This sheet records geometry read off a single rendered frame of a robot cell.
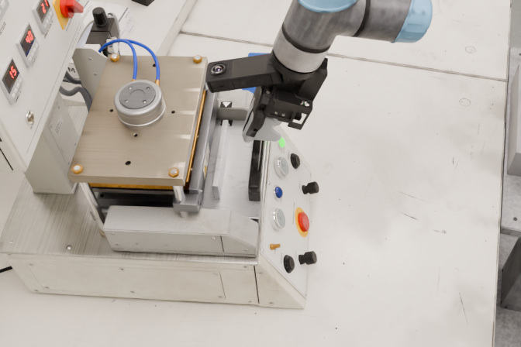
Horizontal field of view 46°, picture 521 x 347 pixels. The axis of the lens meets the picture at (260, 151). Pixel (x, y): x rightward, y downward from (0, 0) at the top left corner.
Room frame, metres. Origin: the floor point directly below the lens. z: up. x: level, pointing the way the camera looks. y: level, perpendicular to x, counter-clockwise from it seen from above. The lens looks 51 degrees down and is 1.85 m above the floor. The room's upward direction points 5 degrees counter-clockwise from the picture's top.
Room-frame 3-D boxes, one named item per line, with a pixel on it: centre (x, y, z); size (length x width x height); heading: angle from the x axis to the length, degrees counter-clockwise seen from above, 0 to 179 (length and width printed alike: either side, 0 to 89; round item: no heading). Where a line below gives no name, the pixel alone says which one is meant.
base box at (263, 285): (0.72, 0.18, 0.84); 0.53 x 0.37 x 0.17; 82
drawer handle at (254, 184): (0.68, 0.01, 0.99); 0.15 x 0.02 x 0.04; 172
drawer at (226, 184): (0.70, 0.14, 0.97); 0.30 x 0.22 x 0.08; 82
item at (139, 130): (0.73, 0.22, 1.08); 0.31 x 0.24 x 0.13; 172
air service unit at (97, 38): (0.95, 0.28, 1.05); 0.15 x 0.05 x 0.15; 172
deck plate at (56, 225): (0.71, 0.22, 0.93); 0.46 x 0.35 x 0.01; 82
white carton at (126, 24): (1.22, 0.40, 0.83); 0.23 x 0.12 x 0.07; 160
